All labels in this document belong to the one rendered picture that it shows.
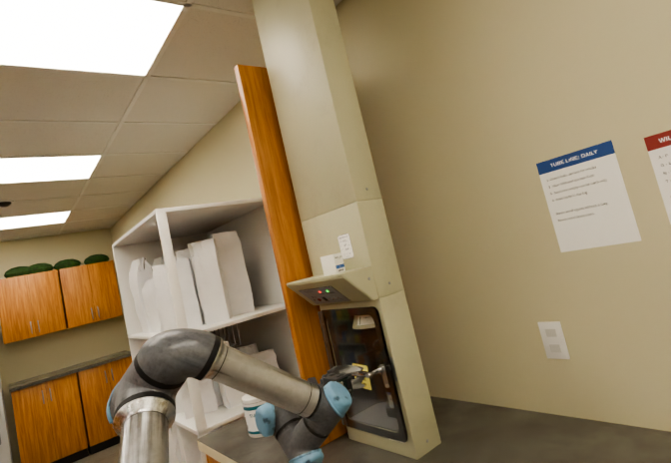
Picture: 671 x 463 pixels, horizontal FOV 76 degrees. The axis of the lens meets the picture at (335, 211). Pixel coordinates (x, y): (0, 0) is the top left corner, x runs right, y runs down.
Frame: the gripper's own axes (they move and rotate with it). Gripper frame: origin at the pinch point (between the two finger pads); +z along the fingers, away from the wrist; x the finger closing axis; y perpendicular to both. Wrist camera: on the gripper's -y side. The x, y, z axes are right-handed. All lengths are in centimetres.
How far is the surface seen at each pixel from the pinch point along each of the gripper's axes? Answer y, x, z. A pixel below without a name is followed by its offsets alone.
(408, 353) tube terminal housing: 10.8, 2.5, 12.0
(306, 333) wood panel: -26.2, 11.8, 0.8
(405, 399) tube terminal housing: 10.8, -9.1, 6.5
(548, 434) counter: 36, -26, 33
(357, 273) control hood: 10.8, 29.8, -0.4
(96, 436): -490, -102, -14
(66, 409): -490, -62, -38
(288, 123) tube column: -15, 87, 5
